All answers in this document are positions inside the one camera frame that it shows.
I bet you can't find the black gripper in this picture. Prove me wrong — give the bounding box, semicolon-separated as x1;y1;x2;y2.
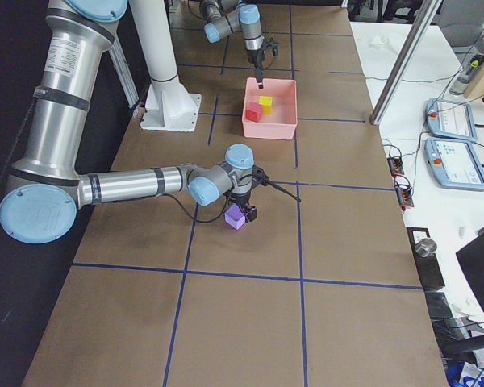
228;190;257;222
245;36;279;89

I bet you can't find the purple foam block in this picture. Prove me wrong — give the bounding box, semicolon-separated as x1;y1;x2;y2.
224;204;246;230

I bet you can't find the yellow foam block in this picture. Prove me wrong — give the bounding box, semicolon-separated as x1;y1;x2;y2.
258;95;273;115

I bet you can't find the red foam block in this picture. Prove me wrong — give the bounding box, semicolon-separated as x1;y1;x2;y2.
244;102;263;122

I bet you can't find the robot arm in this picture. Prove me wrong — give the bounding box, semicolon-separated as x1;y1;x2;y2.
0;1;256;244
199;0;279;90

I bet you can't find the pink plastic bin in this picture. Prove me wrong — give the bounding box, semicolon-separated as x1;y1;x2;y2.
241;77;298;140

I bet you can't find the metal cylinder weight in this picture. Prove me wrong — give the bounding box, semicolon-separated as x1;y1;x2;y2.
414;238;437;258

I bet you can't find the upper teach pendant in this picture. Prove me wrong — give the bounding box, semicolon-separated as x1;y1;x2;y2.
425;98;478;142

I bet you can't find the teach pendant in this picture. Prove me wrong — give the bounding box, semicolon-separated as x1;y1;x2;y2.
424;137;484;192
425;98;478;142

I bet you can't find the lower teach pendant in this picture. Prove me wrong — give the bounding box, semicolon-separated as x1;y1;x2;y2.
424;137;484;192

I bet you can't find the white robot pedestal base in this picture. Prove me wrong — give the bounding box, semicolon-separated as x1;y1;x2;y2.
129;0;202;132

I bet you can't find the aluminium frame post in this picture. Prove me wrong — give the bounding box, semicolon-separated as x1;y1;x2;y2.
369;0;442;126

